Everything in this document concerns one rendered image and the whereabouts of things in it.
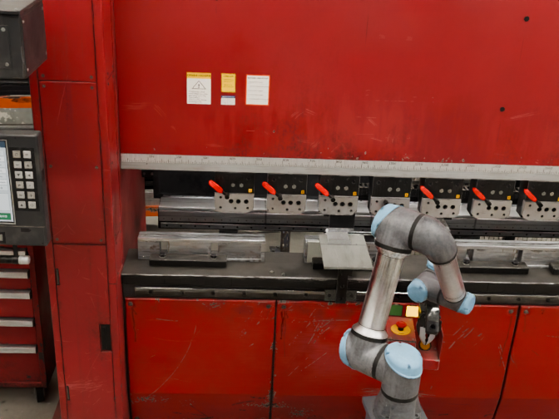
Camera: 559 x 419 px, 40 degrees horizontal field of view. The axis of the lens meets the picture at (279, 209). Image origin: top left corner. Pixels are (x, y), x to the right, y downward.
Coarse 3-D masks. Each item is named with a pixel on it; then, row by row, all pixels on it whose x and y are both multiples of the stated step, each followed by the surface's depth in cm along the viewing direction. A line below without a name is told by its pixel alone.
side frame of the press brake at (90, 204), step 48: (48, 0) 240; (96, 0) 240; (48, 48) 246; (96, 48) 247; (48, 96) 253; (96, 96) 254; (48, 144) 260; (96, 144) 261; (48, 192) 268; (96, 192) 268; (144, 192) 358; (96, 240) 276; (96, 288) 284; (96, 336) 293; (96, 384) 303
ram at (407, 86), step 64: (128, 0) 261; (192, 0) 262; (256, 0) 263; (320, 0) 263; (384, 0) 264; (448, 0) 265; (512, 0) 265; (128, 64) 270; (192, 64) 271; (256, 64) 272; (320, 64) 273; (384, 64) 274; (448, 64) 274; (512, 64) 275; (128, 128) 280; (192, 128) 281; (256, 128) 282; (320, 128) 283; (384, 128) 284; (448, 128) 285; (512, 128) 285
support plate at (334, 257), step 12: (324, 240) 299; (360, 240) 300; (324, 252) 290; (336, 252) 291; (348, 252) 291; (360, 252) 292; (324, 264) 281; (336, 264) 282; (348, 264) 282; (360, 264) 283
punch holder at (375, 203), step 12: (372, 180) 294; (384, 180) 293; (396, 180) 293; (408, 180) 293; (372, 192) 294; (384, 192) 294; (396, 192) 295; (408, 192) 295; (372, 204) 296; (396, 204) 296; (408, 204) 297
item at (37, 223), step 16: (16, 144) 220; (32, 144) 220; (16, 160) 222; (32, 160) 222; (16, 176) 224; (32, 176) 224; (16, 192) 226; (32, 192) 226; (16, 208) 228; (32, 208) 228; (0, 224) 231; (16, 224) 231; (32, 224) 231; (48, 224) 235; (0, 240) 233; (16, 240) 233; (32, 240) 233; (48, 240) 235
